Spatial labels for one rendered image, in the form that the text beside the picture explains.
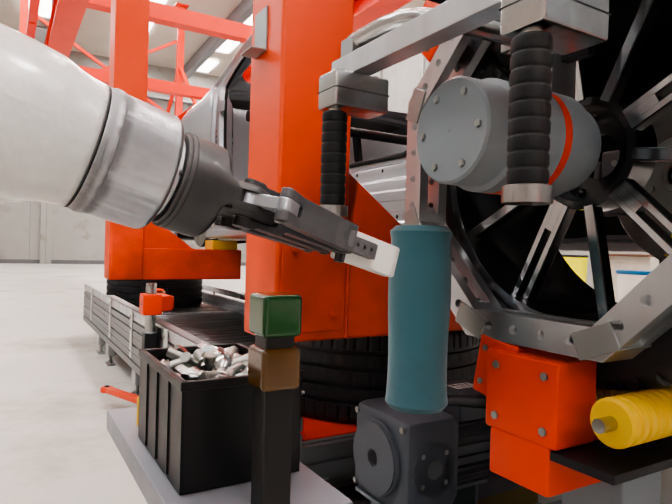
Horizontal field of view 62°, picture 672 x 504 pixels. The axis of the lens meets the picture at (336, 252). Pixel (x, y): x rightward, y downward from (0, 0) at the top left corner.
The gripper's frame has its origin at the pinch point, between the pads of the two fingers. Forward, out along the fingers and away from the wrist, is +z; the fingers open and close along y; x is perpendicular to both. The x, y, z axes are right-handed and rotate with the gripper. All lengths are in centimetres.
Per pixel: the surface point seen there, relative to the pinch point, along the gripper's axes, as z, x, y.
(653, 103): 33.6, -29.9, -7.2
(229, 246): 93, -25, 239
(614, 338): 30.7, 0.9, -8.8
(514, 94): 3.1, -15.5, -11.1
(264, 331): -6.6, 9.6, 3.3
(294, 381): -2.4, 13.4, 2.8
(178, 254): 68, -13, 240
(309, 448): 44, 33, 60
